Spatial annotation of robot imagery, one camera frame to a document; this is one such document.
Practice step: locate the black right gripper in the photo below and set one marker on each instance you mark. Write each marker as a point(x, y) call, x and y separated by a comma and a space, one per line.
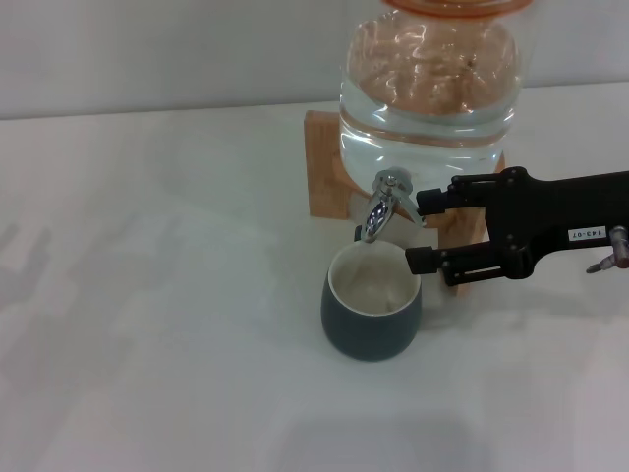
point(540, 211)

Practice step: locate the chrome faucet with lever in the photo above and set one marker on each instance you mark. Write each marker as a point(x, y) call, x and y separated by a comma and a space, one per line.
point(378, 211)

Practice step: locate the dark grey ceramic cup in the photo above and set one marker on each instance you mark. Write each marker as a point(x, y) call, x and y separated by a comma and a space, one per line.
point(368, 334)

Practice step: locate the glass water dispenser jar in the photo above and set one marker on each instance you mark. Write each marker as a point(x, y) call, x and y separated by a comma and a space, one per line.
point(427, 118)

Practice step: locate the metal right wrist connector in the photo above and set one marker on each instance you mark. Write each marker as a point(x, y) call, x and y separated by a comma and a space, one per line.
point(620, 251)

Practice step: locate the wooden dispenser stand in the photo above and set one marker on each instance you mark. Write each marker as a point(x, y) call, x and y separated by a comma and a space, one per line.
point(324, 167)

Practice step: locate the orange jar lid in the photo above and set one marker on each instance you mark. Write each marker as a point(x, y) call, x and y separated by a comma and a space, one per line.
point(457, 7)

